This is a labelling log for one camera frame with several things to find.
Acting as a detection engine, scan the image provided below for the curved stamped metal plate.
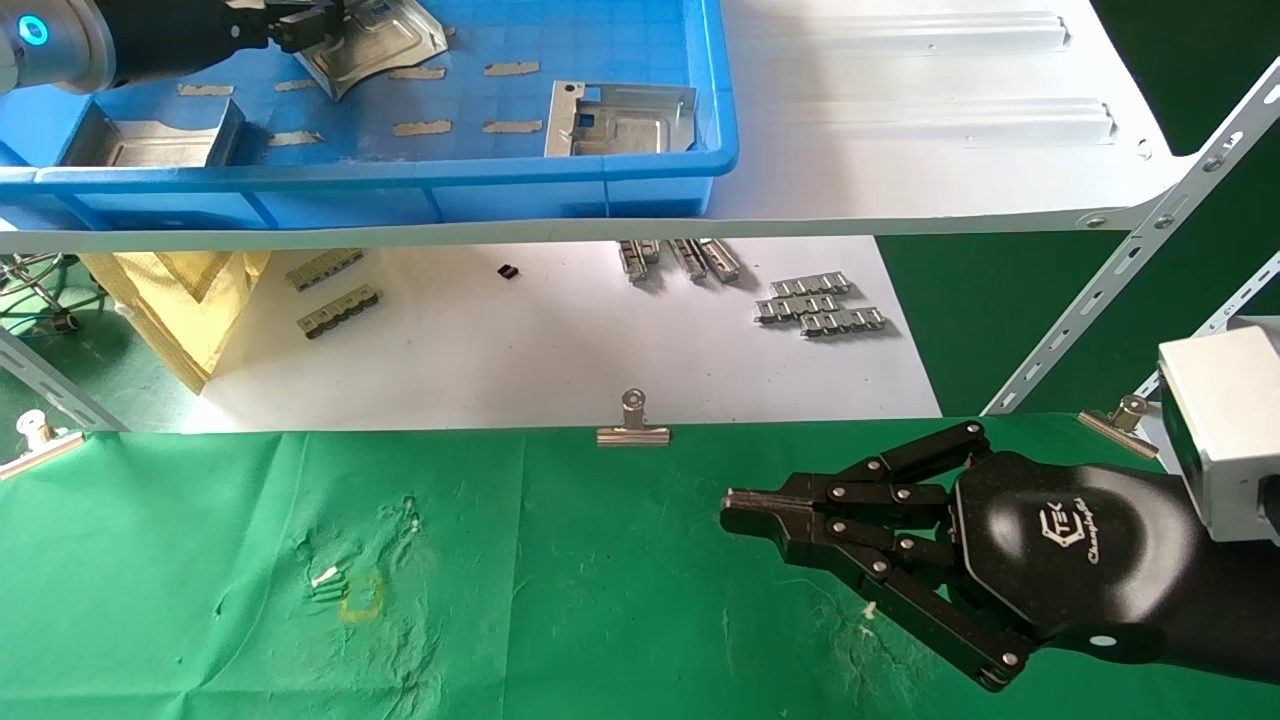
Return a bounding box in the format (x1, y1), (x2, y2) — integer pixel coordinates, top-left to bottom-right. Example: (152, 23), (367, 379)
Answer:
(295, 0), (448, 101)

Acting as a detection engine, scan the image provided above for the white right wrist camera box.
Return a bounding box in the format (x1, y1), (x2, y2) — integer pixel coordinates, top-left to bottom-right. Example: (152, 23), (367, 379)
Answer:
(1157, 325), (1280, 546)

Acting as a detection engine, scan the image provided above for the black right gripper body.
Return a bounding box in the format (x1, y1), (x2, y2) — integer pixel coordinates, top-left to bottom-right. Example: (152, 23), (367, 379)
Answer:
(945, 450), (1280, 686)

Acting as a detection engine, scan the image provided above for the chrome wire frame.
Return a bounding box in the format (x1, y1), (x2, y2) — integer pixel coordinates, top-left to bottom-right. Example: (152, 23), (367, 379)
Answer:
(0, 252), (81, 333)

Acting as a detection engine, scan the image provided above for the white metal shelf rack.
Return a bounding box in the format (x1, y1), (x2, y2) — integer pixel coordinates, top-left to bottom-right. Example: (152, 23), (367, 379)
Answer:
(0, 0), (1280, 434)

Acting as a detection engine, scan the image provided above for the folded sheet metal bracket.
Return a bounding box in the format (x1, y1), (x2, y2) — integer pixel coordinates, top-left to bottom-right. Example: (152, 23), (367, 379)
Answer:
(60, 97), (246, 168)

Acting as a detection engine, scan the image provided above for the silver metal rail piece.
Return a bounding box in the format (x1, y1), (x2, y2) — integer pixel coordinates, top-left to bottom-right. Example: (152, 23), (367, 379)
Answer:
(618, 240), (663, 284)
(668, 238), (709, 283)
(695, 238), (743, 283)

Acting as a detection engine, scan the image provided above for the silver metal link strip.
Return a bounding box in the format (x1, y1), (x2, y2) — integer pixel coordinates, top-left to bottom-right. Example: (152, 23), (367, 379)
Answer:
(798, 307), (888, 338)
(768, 272), (853, 298)
(754, 293), (841, 324)

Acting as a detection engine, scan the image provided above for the yellow padded envelope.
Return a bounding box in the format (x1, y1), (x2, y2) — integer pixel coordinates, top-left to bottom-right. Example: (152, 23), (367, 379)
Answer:
(80, 250), (271, 393)

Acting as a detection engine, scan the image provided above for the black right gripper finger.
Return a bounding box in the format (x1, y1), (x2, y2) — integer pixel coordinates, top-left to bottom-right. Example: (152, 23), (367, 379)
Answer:
(720, 420), (992, 517)
(720, 513), (1033, 693)

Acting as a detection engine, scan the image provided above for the silver binder clip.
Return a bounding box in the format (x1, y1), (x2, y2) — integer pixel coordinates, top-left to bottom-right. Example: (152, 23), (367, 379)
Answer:
(597, 388), (671, 447)
(0, 410), (86, 481)
(1078, 394), (1161, 459)

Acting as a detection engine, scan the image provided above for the dark metal link strip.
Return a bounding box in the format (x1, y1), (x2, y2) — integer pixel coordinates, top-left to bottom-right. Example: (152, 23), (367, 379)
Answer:
(298, 285), (382, 339)
(285, 250), (364, 292)

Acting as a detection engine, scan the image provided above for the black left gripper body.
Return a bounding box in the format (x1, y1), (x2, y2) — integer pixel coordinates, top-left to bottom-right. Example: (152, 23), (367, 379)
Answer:
(98, 0), (276, 87)

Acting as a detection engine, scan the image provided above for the notched stamped metal plate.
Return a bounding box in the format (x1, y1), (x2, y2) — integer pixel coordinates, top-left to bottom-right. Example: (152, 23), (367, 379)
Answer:
(545, 80), (698, 158)

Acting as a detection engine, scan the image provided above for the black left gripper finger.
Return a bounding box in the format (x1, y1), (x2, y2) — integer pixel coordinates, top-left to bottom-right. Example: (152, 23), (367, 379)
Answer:
(265, 0), (346, 24)
(270, 23), (339, 53)

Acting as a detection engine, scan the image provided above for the blue plastic bin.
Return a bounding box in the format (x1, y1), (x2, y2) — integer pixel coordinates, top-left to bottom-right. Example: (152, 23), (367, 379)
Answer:
(0, 0), (741, 233)

